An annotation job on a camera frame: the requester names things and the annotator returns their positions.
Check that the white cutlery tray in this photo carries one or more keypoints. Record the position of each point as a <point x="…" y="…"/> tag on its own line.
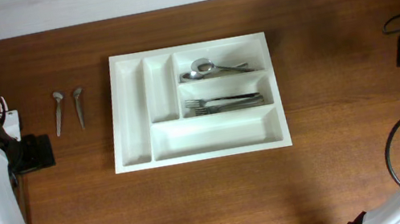
<point x="152" y="127"/>

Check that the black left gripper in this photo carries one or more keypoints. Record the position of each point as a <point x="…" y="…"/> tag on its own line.
<point x="42" y="150"/>

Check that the metal fork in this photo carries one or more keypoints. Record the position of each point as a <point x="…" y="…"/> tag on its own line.
<point x="205" y="111"/>
<point x="248" y="100"/>
<point x="202" y="103"/>

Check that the metal spoon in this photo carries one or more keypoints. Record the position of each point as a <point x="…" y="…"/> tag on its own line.
<point x="205" y="66"/>
<point x="193" y="75"/>

